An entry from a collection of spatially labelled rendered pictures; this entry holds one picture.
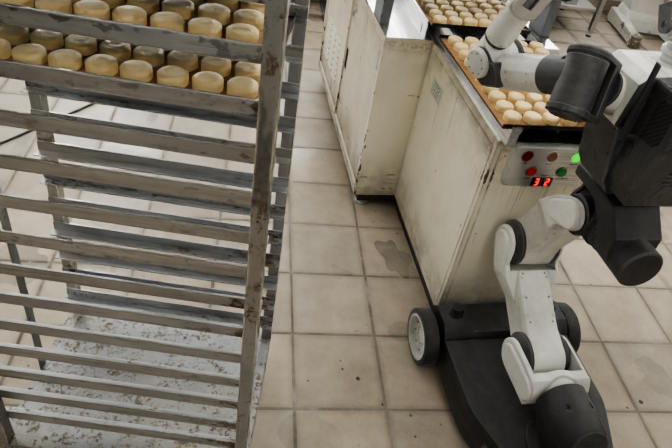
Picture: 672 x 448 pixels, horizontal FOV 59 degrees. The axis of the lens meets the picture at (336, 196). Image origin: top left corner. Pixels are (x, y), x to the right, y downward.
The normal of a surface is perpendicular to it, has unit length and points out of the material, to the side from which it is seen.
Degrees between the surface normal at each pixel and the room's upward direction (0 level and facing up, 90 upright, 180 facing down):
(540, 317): 33
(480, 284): 90
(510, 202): 90
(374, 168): 90
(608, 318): 0
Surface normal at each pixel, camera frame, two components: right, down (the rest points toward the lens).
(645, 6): -0.07, 0.60
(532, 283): 0.21, -0.31
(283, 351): 0.14, -0.78
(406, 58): 0.15, 0.63
